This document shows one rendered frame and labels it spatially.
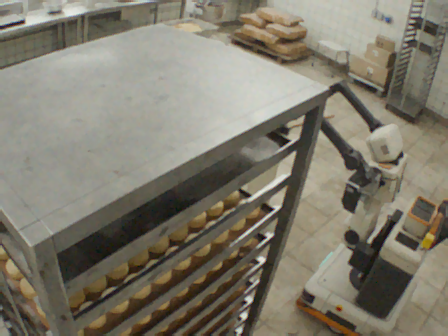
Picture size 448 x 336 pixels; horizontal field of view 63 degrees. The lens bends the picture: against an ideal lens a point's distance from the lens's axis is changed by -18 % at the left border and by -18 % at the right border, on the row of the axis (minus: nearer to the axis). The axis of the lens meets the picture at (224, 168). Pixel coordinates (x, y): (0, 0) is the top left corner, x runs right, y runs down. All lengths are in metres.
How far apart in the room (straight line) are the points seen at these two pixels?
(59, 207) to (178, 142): 0.20
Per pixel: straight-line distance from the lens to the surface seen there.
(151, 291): 0.80
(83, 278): 0.57
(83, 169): 0.52
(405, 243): 2.22
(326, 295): 2.53
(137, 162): 0.53
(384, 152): 2.15
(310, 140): 0.88
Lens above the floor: 2.12
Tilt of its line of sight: 34 degrees down
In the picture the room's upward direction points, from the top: 9 degrees clockwise
